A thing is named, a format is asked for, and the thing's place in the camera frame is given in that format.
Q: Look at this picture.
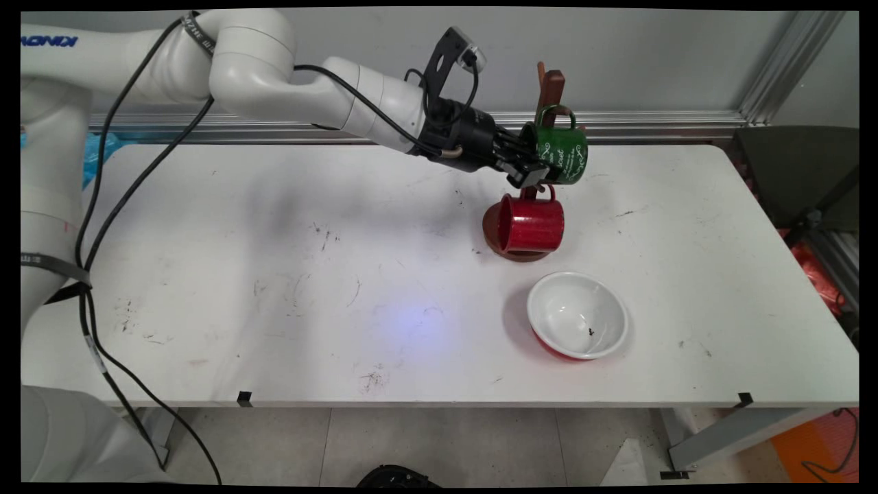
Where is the red plastic bag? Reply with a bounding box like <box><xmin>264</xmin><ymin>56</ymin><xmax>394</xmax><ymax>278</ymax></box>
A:
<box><xmin>789</xmin><ymin>240</ymin><xmax>847</xmax><ymax>318</ymax></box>

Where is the aluminium frame beam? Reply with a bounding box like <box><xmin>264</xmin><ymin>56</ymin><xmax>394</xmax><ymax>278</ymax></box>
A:
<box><xmin>806</xmin><ymin>226</ymin><xmax>859</xmax><ymax>311</ymax></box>

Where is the slanted aluminium frame post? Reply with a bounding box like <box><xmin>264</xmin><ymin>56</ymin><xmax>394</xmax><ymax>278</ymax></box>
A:
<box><xmin>739</xmin><ymin>10</ymin><xmax>848</xmax><ymax>126</ymax></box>

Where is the grey metal table leg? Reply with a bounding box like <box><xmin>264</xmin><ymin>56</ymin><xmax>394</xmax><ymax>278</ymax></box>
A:
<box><xmin>668</xmin><ymin>408</ymin><xmax>836</xmax><ymax>474</ymax></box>

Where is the white bowl red outside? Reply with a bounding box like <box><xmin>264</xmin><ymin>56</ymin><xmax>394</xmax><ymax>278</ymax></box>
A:
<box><xmin>526</xmin><ymin>272</ymin><xmax>630</xmax><ymax>362</ymax></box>

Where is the orange floor mat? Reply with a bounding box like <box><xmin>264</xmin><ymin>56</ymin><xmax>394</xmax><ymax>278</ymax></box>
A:
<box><xmin>771</xmin><ymin>410</ymin><xmax>859</xmax><ymax>484</ymax></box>

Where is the black round floor object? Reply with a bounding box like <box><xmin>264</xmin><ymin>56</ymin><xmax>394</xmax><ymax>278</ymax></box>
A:
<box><xmin>357</xmin><ymin>464</ymin><xmax>441</xmax><ymax>488</ymax></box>

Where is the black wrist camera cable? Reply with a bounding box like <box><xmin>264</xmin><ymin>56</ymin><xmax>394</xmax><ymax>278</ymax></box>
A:
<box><xmin>294</xmin><ymin>64</ymin><xmax>429</xmax><ymax>157</ymax></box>

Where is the horizontal aluminium frame rail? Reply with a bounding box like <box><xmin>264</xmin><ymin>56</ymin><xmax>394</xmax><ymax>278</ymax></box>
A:
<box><xmin>88</xmin><ymin>110</ymin><xmax>748</xmax><ymax>143</ymax></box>

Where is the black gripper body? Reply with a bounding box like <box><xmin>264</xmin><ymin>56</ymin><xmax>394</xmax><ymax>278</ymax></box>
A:
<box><xmin>412</xmin><ymin>99</ymin><xmax>512</xmax><ymax>174</ymax></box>

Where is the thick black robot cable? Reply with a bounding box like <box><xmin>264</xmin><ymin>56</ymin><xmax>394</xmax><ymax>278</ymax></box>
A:
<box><xmin>74</xmin><ymin>12</ymin><xmax>223</xmax><ymax>485</ymax></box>

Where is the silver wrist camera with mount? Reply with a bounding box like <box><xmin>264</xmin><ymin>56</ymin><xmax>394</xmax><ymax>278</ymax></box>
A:
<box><xmin>421</xmin><ymin>27</ymin><xmax>488</xmax><ymax>104</ymax></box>

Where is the thin black floor cable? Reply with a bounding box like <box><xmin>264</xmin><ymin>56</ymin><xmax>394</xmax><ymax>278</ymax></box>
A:
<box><xmin>800</xmin><ymin>408</ymin><xmax>859</xmax><ymax>476</ymax></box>

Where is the brown wooden mug tree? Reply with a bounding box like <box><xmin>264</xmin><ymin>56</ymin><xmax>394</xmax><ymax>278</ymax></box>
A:
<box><xmin>482</xmin><ymin>62</ymin><xmax>589</xmax><ymax>264</ymax></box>

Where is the red enamel mug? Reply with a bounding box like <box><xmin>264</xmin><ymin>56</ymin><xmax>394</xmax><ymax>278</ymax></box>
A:
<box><xmin>497</xmin><ymin>187</ymin><xmax>567</xmax><ymax>257</ymax></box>

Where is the green enamel mug white lettering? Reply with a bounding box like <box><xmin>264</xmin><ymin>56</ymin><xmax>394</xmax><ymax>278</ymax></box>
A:
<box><xmin>520</xmin><ymin>104</ymin><xmax>590</xmax><ymax>187</ymax></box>

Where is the black velcro cable strap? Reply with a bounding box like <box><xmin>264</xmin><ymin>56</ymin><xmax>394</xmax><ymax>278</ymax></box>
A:
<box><xmin>21</xmin><ymin>252</ymin><xmax>94</xmax><ymax>305</ymax></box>

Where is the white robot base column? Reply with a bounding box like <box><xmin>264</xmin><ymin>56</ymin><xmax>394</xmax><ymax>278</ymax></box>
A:
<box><xmin>21</xmin><ymin>384</ymin><xmax>169</xmax><ymax>484</ymax></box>

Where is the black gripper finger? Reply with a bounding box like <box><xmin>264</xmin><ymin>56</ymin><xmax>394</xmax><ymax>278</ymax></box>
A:
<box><xmin>506</xmin><ymin>162</ymin><xmax>551</xmax><ymax>191</ymax></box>
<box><xmin>495</xmin><ymin>129</ymin><xmax>546</xmax><ymax>167</ymax></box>

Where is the blue bubble wrap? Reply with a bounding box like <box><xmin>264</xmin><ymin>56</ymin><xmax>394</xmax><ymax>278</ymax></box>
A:
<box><xmin>21</xmin><ymin>132</ymin><xmax>123</xmax><ymax>191</ymax></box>

